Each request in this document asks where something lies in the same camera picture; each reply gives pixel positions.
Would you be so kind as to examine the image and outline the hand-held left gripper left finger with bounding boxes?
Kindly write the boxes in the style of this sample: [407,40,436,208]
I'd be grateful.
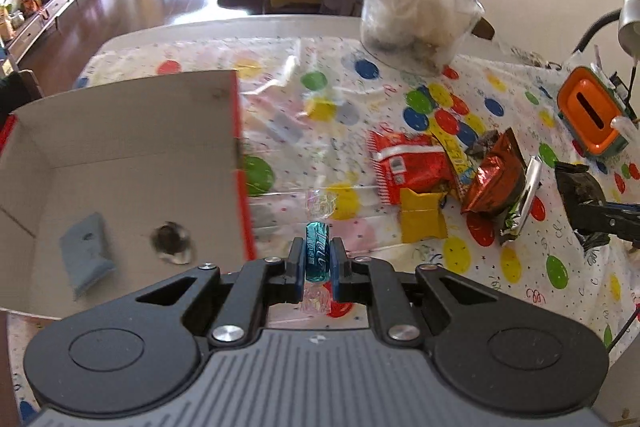
[134,238,307,349]

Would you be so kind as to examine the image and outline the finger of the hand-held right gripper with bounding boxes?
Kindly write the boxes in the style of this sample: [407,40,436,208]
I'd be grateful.
[572,199,640,240]

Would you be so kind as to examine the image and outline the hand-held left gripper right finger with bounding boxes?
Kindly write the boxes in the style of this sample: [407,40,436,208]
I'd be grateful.
[330,238,501,349]

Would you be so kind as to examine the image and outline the teal candy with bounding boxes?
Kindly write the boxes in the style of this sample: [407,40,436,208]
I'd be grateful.
[302,189,334,318]

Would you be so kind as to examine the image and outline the yellow snack packet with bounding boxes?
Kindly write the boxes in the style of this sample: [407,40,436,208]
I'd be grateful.
[399,188,448,244]

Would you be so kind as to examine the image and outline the copper brown snack bag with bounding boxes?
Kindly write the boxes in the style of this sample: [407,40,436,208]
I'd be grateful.
[460,128,528,215]

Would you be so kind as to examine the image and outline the red snack packet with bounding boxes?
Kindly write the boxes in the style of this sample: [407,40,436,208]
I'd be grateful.
[368,129,453,206]

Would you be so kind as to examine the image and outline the cardboard box with red edge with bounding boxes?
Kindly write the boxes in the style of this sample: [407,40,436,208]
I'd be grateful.
[0,69,257,320]

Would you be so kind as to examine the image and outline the silver snack packet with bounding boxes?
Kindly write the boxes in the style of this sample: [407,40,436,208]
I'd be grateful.
[500,157,543,248]

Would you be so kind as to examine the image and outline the orange tissue box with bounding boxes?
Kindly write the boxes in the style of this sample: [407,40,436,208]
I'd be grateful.
[556,66,632,158]

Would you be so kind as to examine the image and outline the round dark wrapped candy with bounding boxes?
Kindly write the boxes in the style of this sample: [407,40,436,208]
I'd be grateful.
[151,222,198,265]

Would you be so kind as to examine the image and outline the silver desk lamp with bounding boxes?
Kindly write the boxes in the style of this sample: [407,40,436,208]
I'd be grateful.
[572,0,640,68]

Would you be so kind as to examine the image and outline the blue grey snack packet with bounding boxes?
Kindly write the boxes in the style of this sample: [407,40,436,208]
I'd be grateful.
[59,213,117,300]

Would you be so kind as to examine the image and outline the clear plastic bag white contents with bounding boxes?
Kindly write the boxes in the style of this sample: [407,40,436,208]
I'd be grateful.
[360,0,486,75]

